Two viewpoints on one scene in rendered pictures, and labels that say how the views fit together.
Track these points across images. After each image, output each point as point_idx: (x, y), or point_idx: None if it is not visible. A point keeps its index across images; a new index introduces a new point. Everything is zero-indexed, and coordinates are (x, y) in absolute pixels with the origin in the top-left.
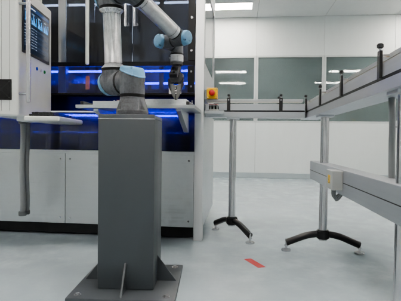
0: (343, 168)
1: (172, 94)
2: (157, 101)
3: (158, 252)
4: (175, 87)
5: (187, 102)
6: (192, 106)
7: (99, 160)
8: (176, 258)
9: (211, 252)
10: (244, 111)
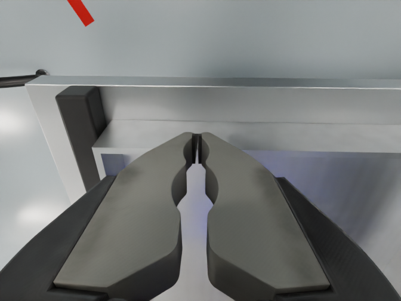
0: None
1: (244, 152)
2: (377, 138)
3: None
4: (207, 226)
5: (75, 91)
6: (49, 79)
7: None
8: (196, 7)
9: (149, 52)
10: None
